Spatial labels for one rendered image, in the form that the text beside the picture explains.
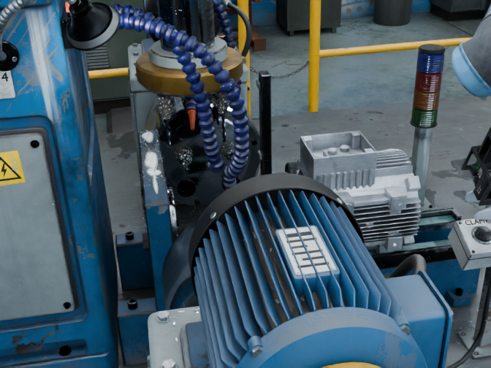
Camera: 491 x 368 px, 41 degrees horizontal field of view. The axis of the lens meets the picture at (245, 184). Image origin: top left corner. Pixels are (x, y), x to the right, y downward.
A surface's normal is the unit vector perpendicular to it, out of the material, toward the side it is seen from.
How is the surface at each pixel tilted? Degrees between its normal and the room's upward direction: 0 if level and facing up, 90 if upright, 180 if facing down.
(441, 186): 0
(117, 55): 90
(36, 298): 90
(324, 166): 90
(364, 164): 90
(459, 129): 0
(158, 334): 0
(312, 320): 10
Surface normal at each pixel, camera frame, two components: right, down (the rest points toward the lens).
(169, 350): -0.03, -0.88
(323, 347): 0.10, 0.15
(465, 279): 0.18, 0.47
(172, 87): -0.25, 0.47
